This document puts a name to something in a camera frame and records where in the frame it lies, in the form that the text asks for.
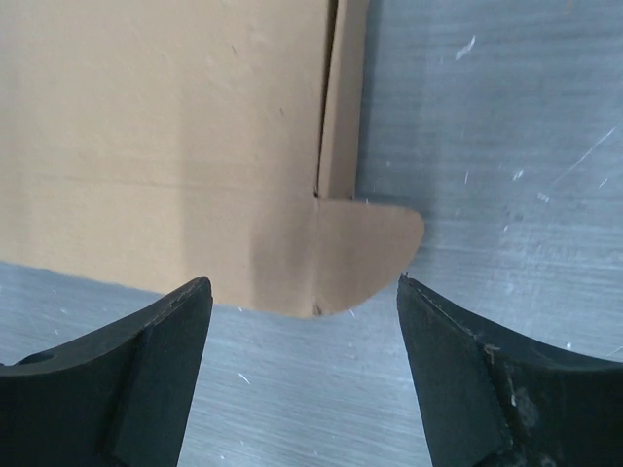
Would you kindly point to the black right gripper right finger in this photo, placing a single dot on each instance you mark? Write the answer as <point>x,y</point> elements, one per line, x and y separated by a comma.
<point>490,396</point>

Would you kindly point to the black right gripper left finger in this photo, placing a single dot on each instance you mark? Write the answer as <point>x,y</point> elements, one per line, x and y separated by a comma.
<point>118,396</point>

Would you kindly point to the cardboard box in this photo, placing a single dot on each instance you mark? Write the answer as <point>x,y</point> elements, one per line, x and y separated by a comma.
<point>146,143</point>

